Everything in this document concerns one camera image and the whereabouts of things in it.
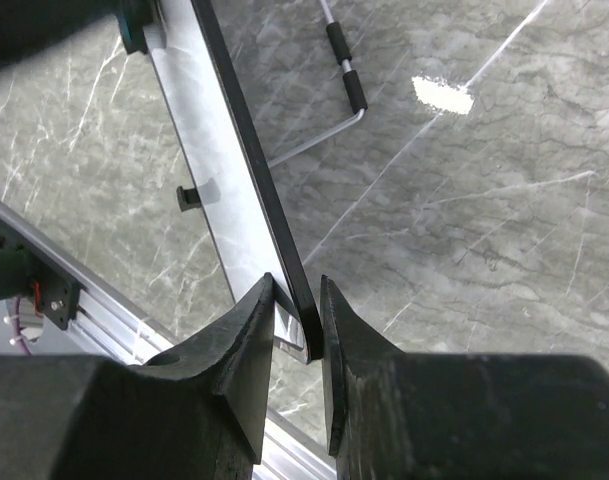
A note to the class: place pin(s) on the aluminium rail at table edge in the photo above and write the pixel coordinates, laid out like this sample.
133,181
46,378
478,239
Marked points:
108,324

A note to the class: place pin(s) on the metal whiteboard stand with grips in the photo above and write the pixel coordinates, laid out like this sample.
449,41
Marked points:
322,96

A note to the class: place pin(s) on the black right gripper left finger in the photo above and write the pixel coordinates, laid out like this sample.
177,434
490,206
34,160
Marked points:
195,411

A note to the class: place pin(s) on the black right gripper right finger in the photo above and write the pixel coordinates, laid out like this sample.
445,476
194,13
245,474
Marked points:
391,414

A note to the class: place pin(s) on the small black-framed whiteboard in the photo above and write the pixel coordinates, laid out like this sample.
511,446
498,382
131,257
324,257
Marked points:
229,169

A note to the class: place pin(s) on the blue and black eraser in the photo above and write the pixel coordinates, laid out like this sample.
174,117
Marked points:
133,16

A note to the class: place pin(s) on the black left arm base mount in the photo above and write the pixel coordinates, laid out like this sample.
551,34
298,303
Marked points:
26,271

